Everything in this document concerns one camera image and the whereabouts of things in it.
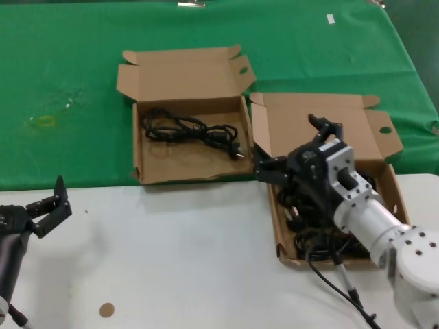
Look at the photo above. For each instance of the brown round sticker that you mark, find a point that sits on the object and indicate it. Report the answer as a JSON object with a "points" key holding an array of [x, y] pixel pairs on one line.
{"points": [[106, 310]]}

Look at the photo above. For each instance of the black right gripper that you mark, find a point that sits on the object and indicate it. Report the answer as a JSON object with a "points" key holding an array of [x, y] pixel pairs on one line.
{"points": [[310, 171]]}

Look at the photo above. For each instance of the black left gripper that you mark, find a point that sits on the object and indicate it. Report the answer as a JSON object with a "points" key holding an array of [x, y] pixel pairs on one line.
{"points": [[13, 221]]}

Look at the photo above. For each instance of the open brown cardboard box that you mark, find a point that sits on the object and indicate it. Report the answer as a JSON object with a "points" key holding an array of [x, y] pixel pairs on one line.
{"points": [[185, 75], [308, 113]]}

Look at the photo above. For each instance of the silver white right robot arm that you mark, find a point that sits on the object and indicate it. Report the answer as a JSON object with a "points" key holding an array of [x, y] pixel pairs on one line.
{"points": [[370, 219]]}

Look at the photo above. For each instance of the metal tablecloth clip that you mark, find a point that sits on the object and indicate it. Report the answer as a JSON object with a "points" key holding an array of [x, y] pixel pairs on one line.
{"points": [[377, 2], [190, 4]]}

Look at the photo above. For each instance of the small white label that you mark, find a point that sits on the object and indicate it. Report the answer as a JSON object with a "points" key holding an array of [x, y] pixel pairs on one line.
{"points": [[330, 18]]}

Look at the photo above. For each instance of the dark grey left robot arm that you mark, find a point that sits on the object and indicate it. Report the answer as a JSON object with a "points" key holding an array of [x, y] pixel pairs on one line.
{"points": [[10, 260]]}

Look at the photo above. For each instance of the green tablecloth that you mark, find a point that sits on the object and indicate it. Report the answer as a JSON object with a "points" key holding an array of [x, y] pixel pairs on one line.
{"points": [[308, 51]]}

